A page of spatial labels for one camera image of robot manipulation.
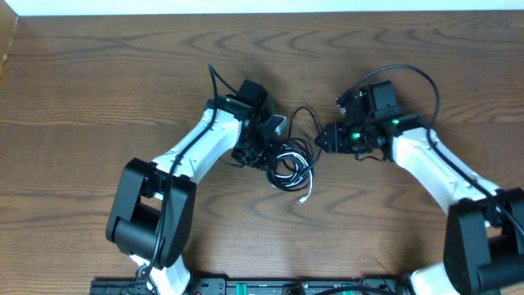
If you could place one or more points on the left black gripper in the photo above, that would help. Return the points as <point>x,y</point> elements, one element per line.
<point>267,160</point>

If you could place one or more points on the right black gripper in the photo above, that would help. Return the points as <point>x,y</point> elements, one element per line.
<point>335,142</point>

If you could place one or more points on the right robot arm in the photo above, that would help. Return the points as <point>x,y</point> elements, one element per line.
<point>483,249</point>

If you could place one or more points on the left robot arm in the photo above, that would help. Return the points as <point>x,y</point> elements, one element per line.
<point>151,216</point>

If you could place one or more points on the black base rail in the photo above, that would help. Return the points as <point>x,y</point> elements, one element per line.
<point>221,286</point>

